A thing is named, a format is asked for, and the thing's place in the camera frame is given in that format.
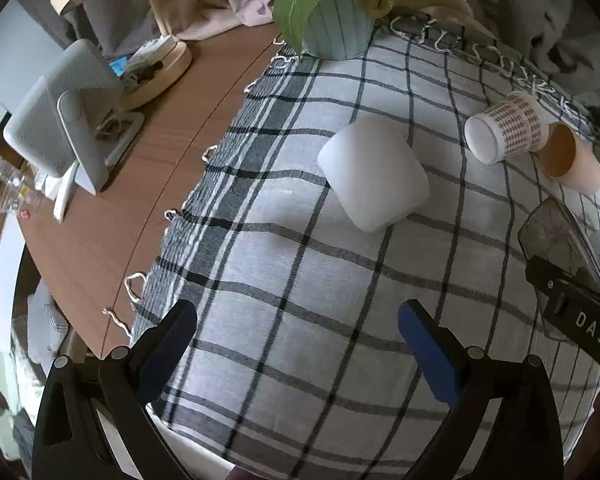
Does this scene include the pink cup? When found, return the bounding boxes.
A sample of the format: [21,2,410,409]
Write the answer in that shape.
[539,122,600,195]

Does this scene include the patterned paper cup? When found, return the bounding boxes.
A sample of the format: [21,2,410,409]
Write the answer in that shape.
[464,91,550,165]

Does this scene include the white plastic cup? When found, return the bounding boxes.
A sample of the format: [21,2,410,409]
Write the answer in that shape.
[317,116,430,233]

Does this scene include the clear plastic bottle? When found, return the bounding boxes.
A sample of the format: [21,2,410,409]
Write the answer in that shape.
[0,155,44,220]

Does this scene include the checkered grey white tablecloth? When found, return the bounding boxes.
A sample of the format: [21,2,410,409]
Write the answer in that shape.
[132,18,600,479]

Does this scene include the grey white tablet stand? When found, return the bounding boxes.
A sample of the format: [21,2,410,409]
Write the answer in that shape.
[4,39,145,221]

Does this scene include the teal ribbed flower vase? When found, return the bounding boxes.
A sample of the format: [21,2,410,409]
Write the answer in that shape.
[302,0,375,61]

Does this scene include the round wooden tray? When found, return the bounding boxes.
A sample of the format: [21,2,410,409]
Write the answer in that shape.
[116,41,193,112]

